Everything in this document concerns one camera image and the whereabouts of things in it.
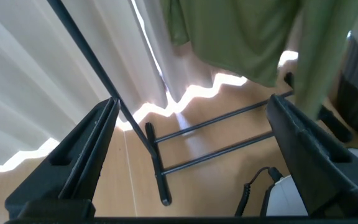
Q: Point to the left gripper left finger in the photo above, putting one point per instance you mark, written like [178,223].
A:
[73,168]

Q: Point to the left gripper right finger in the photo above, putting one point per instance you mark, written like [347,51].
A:
[315,168]

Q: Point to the green printed shirt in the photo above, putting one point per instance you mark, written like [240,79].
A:
[235,31]

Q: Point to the black clothes rack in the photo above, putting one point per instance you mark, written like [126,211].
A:
[89,53]

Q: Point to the beige curtain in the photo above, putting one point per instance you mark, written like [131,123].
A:
[26,77]

